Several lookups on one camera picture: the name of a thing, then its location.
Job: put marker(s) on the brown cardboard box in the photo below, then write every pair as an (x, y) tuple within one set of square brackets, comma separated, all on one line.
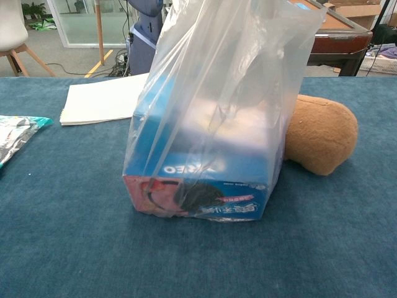
[(356, 12)]

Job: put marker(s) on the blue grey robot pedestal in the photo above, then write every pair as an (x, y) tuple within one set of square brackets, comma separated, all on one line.
[(144, 46)]

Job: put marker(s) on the white plastic basket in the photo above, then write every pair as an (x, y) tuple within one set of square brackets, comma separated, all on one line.
[(378, 63)]

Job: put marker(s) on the brown plush toy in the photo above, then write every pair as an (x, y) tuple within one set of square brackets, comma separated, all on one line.
[(322, 136)]

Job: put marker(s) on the transparent plastic bag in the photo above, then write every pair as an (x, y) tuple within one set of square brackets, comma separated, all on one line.
[(235, 62)]

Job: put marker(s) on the black tripod stand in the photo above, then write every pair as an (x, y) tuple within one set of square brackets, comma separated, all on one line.
[(383, 12)]

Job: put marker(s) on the white chair wooden legs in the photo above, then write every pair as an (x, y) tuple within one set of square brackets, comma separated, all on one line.
[(10, 21)]

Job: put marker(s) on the blue Oreo cookie box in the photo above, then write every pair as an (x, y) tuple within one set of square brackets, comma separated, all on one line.
[(223, 187)]

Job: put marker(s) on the blue carton box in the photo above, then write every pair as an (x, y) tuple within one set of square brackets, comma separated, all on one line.
[(149, 130)]

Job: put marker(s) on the green potted plants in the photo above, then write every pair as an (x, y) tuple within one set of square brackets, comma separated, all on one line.
[(34, 9)]

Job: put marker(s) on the teal snack packet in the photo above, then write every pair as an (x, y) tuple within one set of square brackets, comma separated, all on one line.
[(15, 136)]

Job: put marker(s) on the brown mahjong table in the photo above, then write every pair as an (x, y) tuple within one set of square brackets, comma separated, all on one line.
[(338, 46)]

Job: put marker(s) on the white framed glass partition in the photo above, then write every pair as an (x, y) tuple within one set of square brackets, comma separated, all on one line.
[(93, 45)]

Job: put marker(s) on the white paper stack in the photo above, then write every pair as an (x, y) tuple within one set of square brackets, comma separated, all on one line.
[(99, 102)]

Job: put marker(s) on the blue carpet table mat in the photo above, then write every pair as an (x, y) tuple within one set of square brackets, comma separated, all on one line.
[(93, 232)]

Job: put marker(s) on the wooden pole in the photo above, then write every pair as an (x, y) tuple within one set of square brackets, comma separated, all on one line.
[(100, 34)]

